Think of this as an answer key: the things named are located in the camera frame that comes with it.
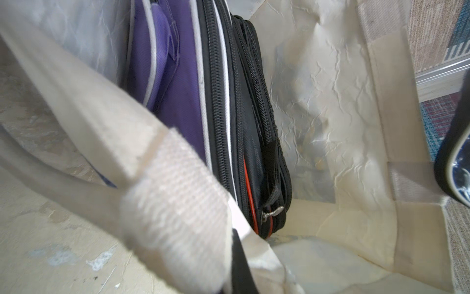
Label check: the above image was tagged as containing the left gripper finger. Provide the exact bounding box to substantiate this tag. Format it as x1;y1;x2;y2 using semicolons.
220;229;259;294

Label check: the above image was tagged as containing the canvas tote bag starry print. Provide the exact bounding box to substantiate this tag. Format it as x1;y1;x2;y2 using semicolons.
1;1;455;294

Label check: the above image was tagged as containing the clear ping pong set case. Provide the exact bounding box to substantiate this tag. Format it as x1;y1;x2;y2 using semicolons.
433;72;470;207

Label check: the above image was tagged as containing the black red paddle case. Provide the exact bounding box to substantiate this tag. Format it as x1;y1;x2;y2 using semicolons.
190;1;292;239

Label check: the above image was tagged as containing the purple paddle case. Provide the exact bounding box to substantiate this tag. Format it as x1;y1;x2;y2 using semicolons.
126;1;212;167

